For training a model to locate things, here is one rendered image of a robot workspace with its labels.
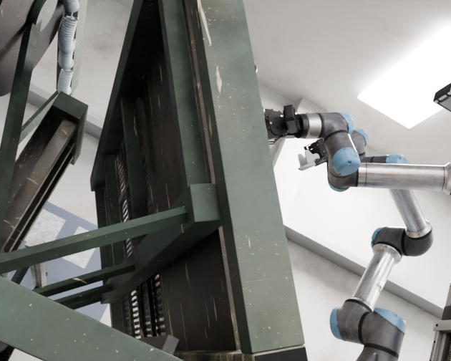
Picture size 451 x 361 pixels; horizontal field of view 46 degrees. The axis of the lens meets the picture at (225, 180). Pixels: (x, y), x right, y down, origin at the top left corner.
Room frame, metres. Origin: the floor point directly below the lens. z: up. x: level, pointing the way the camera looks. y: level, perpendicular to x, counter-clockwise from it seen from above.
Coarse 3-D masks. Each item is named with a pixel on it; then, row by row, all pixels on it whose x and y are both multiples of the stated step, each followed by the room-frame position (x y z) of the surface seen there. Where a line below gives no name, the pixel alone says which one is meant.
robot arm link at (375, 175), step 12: (360, 168) 1.36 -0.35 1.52; (372, 168) 1.35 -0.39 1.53; (384, 168) 1.34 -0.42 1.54; (396, 168) 1.33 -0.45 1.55; (408, 168) 1.32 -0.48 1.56; (420, 168) 1.31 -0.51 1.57; (432, 168) 1.30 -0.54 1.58; (444, 168) 1.29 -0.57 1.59; (336, 180) 1.39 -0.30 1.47; (348, 180) 1.38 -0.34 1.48; (360, 180) 1.37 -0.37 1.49; (372, 180) 1.36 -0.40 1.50; (384, 180) 1.35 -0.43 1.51; (396, 180) 1.34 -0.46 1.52; (408, 180) 1.33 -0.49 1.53; (420, 180) 1.31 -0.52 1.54; (432, 180) 1.30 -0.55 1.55; (444, 180) 1.29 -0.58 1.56
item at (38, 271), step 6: (30, 240) 1.77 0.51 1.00; (36, 240) 1.77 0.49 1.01; (42, 240) 1.78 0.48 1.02; (36, 264) 2.12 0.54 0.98; (42, 264) 2.16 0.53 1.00; (36, 270) 2.29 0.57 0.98; (42, 270) 2.31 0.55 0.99; (36, 276) 2.51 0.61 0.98; (42, 276) 2.50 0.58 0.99; (36, 282) 2.75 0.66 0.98; (42, 282) 2.69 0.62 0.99
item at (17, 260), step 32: (32, 32) 1.78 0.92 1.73; (32, 64) 1.81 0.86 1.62; (32, 128) 2.94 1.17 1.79; (0, 160) 1.82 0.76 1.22; (0, 192) 1.82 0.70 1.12; (0, 224) 1.84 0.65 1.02; (128, 224) 1.03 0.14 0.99; (160, 224) 1.04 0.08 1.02; (0, 256) 1.01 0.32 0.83; (32, 256) 1.01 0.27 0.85; (64, 288) 1.74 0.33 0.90; (96, 288) 2.40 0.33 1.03
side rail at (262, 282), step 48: (192, 0) 0.94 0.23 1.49; (240, 0) 0.92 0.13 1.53; (240, 48) 0.93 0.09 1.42; (240, 96) 0.94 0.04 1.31; (240, 144) 0.94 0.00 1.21; (240, 192) 0.95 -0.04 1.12; (240, 240) 0.95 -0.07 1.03; (240, 288) 0.97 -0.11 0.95; (288, 288) 0.97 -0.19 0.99; (240, 336) 1.02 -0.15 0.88; (288, 336) 0.98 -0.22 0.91
